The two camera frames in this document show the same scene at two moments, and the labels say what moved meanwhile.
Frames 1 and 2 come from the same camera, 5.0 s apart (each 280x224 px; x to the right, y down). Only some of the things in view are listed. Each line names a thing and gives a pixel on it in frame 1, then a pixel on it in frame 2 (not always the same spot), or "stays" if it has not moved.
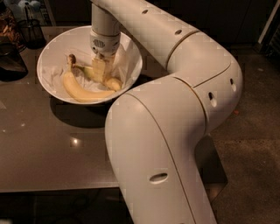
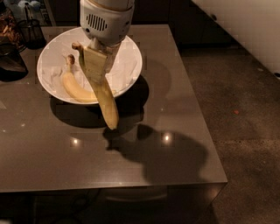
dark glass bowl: x=12 y=66 stays
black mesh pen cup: x=32 y=33 stays
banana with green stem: x=110 y=82 -> x=102 y=92
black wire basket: x=9 y=31 stays
